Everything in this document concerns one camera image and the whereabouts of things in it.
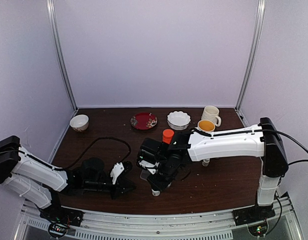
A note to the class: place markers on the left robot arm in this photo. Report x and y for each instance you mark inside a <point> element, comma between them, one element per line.
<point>40,182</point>

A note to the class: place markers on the small white pill bottle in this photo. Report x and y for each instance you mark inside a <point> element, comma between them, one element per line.
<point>155,193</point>
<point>206,162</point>

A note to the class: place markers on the left aluminium frame post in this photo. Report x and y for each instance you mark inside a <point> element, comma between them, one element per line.
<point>61,62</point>

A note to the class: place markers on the yellow inside patterned mug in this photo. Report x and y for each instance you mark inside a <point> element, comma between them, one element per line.
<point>205,126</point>

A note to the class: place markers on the circuit board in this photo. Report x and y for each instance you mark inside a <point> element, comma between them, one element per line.
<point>258,229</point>
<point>57,230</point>

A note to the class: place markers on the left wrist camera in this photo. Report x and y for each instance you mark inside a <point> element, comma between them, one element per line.
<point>120,169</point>

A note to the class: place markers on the aluminium frame post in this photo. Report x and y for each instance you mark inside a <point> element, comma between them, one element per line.
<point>61,62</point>
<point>259,21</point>

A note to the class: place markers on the right aluminium frame post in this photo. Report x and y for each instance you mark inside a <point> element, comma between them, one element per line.
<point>259,21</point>

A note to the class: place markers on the red patterned plate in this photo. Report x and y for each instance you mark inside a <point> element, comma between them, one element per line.
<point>144,121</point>

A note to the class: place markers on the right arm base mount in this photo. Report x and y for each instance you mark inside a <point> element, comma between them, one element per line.
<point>253,214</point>

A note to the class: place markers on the aluminium front rail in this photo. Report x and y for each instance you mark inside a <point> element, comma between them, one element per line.
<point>219,225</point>

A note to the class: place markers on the cream ribbed mug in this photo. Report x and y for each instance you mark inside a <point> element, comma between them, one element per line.
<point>211,113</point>

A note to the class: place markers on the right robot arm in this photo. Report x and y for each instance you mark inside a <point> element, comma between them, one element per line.
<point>258,140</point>

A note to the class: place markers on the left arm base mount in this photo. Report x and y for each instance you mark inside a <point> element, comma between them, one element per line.
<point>64,216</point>

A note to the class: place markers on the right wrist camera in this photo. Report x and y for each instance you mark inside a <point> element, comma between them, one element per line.
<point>151,154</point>

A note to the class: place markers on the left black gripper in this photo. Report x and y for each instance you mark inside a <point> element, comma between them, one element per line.
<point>120,185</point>

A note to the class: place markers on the left circuit board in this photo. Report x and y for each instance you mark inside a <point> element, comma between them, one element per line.
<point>57,230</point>

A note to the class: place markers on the right circuit board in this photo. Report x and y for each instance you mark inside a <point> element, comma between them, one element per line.
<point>258,229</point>

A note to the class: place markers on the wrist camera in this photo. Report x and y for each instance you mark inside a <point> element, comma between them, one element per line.
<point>151,154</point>
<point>120,169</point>

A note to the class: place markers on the white fluted bowl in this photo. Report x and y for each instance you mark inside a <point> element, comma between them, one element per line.
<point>178,120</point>

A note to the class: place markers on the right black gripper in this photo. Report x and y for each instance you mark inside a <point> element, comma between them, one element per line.
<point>160,185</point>

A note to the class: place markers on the white rice bowl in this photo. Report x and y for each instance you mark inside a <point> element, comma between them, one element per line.
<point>79,123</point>

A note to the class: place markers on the clear pill organizer box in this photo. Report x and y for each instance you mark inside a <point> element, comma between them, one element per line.
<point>144,175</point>

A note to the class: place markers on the orange pill bottle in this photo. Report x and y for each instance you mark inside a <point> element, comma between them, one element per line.
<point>167,135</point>

